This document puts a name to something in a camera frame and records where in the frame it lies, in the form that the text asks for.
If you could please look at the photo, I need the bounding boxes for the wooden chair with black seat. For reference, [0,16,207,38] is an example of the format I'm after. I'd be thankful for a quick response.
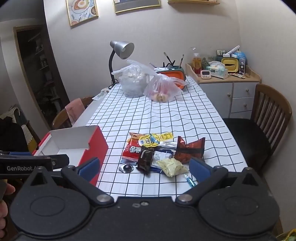
[222,84,292,172]

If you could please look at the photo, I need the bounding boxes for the gold framed food picture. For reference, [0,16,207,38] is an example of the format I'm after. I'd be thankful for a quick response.
[66,0,99,27]

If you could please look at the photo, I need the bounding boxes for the yellow round-faced snack packet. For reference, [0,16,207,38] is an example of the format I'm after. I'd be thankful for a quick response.
[138,134,160,147]

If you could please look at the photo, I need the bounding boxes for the red and white cardboard box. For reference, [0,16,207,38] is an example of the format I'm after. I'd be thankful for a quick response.
[32,126,109,186]

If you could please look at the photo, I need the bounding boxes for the white and blue snack packet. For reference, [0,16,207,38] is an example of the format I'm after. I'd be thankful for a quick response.
[150,149,173,172]

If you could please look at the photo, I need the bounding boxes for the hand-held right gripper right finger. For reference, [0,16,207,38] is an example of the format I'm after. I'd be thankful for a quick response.
[175,158,265,205]

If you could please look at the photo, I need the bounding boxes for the dark wooden bookshelf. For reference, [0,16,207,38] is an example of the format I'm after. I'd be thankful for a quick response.
[13,24,70,130]

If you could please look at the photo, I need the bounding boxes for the grey desk lamp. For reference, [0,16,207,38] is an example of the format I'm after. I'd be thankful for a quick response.
[108,40,135,90]

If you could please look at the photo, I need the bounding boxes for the yellow box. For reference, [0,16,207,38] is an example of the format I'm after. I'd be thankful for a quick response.
[221,57,237,74]

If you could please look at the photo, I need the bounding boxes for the clear plastic bag grey contents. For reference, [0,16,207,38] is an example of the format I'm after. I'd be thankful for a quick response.
[112,60,158,98]

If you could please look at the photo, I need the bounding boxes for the person's left hand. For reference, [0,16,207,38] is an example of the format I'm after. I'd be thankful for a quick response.
[0,183,16,232]

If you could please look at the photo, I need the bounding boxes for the red snack packet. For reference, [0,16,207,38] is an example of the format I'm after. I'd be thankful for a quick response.
[122,132,145,162]

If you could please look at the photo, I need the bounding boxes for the orange drink bottle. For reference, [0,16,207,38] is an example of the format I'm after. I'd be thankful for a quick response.
[193,53,202,75]

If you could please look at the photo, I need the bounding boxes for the black garment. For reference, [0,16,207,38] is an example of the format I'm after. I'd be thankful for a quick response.
[0,116,30,153]

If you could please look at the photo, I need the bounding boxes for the clear plastic bag red contents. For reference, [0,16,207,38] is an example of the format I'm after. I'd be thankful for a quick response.
[143,70,189,102]

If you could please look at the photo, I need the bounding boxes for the black snack packet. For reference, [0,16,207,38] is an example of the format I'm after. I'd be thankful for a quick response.
[136,146,155,175]

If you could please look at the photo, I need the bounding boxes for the pink towel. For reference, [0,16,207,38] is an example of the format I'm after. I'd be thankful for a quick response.
[65,98,85,124]

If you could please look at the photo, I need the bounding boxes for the red-brown snack packet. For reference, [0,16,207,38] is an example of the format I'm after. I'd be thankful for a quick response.
[174,136,206,164]

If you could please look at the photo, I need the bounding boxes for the orange folding basin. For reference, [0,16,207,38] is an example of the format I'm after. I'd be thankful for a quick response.
[156,66,187,90]

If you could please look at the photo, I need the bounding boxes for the pale yellow snack packet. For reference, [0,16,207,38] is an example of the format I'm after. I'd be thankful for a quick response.
[157,158,189,178]

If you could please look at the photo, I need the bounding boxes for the white paper packet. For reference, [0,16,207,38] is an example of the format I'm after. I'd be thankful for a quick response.
[92,89,110,101]

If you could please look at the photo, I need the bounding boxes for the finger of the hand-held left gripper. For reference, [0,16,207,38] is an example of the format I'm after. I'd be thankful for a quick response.
[0,154,70,178]
[0,150,33,158]

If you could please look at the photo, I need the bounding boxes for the blue candy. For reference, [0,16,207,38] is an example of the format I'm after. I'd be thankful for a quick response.
[184,174,196,187]

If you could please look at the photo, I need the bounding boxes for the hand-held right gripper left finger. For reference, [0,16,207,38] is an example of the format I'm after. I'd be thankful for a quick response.
[23,157,114,205]

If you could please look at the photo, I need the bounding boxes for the white cabinet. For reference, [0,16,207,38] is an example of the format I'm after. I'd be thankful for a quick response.
[198,81,261,120]

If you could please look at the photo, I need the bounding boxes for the chair with yellow cushion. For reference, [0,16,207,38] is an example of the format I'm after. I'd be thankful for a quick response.
[0,104,41,152]

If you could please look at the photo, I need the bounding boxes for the blue globe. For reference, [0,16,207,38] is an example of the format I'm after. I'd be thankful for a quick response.
[233,51,248,66]

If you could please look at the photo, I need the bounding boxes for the green and white tissue box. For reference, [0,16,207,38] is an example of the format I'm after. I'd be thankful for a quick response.
[206,61,229,80]

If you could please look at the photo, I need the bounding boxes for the small silver round snack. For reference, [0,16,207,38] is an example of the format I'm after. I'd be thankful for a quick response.
[119,163,134,173]

